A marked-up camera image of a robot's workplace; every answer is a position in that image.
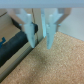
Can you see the wooden drawer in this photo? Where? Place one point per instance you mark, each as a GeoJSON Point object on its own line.
{"type": "Point", "coordinates": [10, 28]}

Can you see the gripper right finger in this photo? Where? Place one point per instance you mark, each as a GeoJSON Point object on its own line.
{"type": "Point", "coordinates": [49, 30]}

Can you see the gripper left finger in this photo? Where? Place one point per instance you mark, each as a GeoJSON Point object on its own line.
{"type": "Point", "coordinates": [28, 26]}

